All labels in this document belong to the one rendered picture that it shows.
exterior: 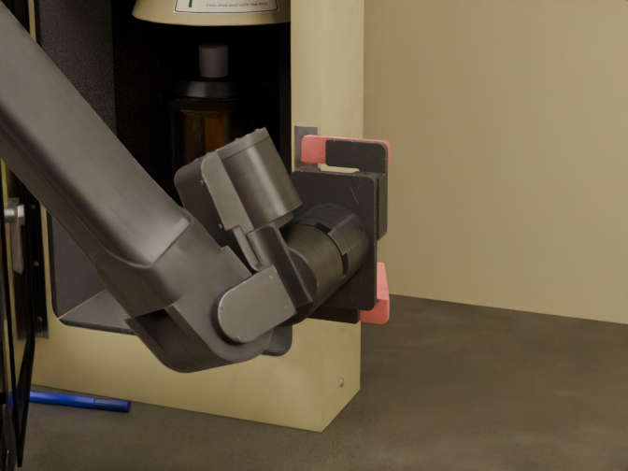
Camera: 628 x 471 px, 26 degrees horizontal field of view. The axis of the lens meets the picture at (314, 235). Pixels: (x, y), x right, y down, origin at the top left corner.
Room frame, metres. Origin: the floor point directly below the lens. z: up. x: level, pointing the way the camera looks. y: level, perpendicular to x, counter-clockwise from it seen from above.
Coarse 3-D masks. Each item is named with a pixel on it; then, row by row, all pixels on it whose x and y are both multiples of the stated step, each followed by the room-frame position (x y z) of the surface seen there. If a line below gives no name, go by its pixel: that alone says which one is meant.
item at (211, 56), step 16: (208, 48) 1.31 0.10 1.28; (224, 48) 1.31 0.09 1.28; (208, 64) 1.31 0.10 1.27; (224, 64) 1.31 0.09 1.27; (176, 80) 1.30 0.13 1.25; (192, 80) 1.29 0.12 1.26; (208, 80) 1.29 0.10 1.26; (224, 80) 1.29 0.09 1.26; (240, 80) 1.29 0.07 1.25; (256, 80) 1.32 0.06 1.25; (192, 96) 1.28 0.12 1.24; (208, 96) 1.27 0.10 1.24; (224, 96) 1.28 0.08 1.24
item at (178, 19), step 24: (144, 0) 1.28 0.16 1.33; (168, 0) 1.25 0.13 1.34; (192, 0) 1.24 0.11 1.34; (216, 0) 1.24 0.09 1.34; (240, 0) 1.24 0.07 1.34; (264, 0) 1.25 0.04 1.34; (288, 0) 1.27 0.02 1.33; (192, 24) 1.23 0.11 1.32; (216, 24) 1.23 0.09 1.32; (240, 24) 1.23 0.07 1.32
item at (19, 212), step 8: (8, 200) 1.02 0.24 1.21; (16, 200) 1.02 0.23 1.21; (8, 208) 1.02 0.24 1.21; (16, 208) 1.01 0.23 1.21; (8, 216) 1.01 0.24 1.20; (16, 216) 1.01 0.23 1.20; (24, 216) 1.02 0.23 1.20; (16, 224) 1.01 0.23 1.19; (16, 232) 1.01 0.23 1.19; (16, 240) 1.01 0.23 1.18; (16, 248) 1.01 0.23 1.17; (16, 256) 1.01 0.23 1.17; (16, 264) 1.02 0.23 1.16
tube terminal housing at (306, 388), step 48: (336, 0) 1.21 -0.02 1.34; (336, 48) 1.21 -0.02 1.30; (336, 96) 1.21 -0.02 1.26; (48, 288) 1.28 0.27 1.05; (96, 336) 1.26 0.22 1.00; (336, 336) 1.21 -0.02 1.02; (48, 384) 1.28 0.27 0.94; (96, 384) 1.26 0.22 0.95; (144, 384) 1.24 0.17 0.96; (192, 384) 1.22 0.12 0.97; (240, 384) 1.21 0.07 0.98; (288, 384) 1.19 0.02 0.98; (336, 384) 1.21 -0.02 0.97
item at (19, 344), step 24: (0, 240) 1.02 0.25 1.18; (0, 264) 1.01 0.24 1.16; (24, 264) 1.24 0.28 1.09; (24, 288) 1.22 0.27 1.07; (24, 312) 1.20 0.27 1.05; (0, 336) 0.97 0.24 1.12; (24, 336) 1.18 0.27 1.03; (0, 360) 0.97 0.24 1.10; (24, 360) 1.17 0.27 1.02; (0, 384) 0.97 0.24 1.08; (0, 408) 0.97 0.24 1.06; (0, 432) 0.97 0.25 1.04; (0, 456) 0.97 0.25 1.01
